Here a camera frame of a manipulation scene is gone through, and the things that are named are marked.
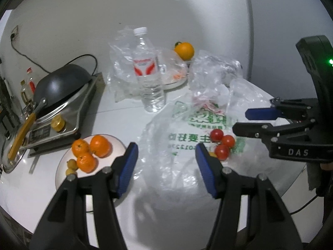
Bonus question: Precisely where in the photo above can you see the brass cooker knob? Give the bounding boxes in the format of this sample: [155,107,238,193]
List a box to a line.
[51,117,67,132]

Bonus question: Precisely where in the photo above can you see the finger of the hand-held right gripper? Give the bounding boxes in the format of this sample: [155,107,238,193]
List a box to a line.
[245,97,319,122]
[232,121,316,142]

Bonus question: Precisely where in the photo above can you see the clear water bottle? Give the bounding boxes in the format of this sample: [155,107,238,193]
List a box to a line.
[132,27,167,113]

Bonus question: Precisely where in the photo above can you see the black wok with wooden handle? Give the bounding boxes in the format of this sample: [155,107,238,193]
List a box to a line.
[8,64,93,159]

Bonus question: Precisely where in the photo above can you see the orange mandarin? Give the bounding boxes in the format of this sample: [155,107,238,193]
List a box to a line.
[71,139,91,158]
[77,152,98,174]
[90,135,113,158]

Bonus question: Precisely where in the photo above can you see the black metal rack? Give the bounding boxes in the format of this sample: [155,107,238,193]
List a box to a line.
[0,75,16,128]

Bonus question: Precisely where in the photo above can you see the white round plate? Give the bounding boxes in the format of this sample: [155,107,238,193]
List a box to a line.
[55,134,128,213]

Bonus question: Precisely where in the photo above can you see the red cherry tomato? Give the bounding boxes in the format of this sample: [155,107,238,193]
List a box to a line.
[215,144,231,161]
[210,129,224,142]
[222,135,236,148]

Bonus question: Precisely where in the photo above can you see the black cooker power cable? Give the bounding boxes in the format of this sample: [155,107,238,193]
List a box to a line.
[10,34,98,75]

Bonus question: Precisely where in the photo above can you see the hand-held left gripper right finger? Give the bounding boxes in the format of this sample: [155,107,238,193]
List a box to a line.
[195,143,303,250]

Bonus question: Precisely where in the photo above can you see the green printed plastic bag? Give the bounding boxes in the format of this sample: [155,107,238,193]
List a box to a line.
[135,94,287,214]

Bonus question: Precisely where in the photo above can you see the red capped sauce bottle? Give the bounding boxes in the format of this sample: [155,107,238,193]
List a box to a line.
[26,68,37,94]

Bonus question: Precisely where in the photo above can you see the glass pot lid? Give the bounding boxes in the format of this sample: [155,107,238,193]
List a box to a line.
[0,125,29,174]

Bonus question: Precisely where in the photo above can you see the wall power outlet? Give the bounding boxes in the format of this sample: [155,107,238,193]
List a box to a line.
[10,25,20,42]

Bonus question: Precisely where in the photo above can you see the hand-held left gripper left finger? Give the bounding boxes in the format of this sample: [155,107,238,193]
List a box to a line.
[29,142,139,250]

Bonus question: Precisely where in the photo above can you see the orange with green stem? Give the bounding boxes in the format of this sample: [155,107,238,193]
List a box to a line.
[174,41,195,61]

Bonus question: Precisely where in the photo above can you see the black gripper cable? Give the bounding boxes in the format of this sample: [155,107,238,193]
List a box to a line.
[289,193,322,215]

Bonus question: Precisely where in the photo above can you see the crumpled clear plastic bag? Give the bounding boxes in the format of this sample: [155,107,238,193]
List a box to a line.
[189,50,271,110]

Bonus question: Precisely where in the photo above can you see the steel induction cooker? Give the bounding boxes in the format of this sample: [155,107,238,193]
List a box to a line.
[19,72,106,157]

